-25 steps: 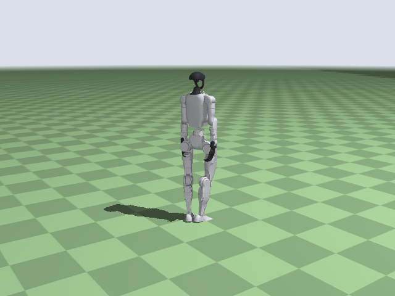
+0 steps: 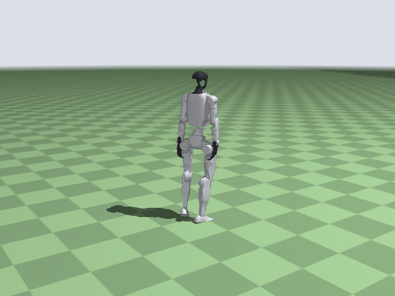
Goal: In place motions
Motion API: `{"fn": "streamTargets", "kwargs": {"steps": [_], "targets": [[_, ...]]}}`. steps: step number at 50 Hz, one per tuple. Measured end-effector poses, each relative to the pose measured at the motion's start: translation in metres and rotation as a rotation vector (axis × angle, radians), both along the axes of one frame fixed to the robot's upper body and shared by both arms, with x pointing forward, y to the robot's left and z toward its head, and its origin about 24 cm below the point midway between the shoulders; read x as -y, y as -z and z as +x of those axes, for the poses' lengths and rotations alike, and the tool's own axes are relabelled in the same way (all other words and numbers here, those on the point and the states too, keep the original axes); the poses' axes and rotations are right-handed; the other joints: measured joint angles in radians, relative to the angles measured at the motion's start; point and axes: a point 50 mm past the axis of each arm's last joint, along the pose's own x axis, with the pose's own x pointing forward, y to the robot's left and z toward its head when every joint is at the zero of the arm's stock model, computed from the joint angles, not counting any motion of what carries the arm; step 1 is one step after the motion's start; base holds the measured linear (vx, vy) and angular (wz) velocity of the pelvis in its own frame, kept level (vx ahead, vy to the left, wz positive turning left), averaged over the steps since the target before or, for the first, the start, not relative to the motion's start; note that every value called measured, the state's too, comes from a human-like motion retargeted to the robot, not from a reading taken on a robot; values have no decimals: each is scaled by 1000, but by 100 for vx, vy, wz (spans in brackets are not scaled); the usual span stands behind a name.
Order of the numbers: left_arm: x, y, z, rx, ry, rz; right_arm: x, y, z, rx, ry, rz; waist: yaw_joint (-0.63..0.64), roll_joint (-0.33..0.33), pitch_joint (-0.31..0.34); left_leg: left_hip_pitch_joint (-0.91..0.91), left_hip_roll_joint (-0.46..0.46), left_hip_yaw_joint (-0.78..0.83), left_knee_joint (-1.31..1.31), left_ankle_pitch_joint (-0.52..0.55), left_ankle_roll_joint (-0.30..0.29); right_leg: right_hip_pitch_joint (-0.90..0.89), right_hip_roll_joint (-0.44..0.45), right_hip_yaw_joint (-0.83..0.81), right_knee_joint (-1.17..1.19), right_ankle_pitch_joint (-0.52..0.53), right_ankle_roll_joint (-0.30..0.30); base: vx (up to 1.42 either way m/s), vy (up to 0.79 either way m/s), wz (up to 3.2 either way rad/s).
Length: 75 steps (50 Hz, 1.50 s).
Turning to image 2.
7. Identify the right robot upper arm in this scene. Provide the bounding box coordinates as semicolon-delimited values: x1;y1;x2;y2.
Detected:
206;95;218;125

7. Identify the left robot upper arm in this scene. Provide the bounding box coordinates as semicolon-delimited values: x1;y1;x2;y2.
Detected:
180;94;188;123

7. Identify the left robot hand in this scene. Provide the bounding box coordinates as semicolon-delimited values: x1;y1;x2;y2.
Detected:
177;137;184;158

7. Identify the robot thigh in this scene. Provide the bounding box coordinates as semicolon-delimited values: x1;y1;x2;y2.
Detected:
198;141;217;187
180;138;193;182

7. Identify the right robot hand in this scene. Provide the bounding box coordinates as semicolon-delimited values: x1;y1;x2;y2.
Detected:
208;141;218;160

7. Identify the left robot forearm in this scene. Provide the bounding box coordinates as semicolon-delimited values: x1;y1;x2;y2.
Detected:
177;120;186;141

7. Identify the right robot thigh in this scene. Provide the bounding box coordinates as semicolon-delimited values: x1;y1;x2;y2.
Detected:
198;141;217;187

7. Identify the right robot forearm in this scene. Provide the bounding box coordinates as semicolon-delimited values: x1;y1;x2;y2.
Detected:
211;118;220;146

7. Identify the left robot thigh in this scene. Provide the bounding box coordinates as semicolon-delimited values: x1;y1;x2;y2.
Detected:
180;138;193;182

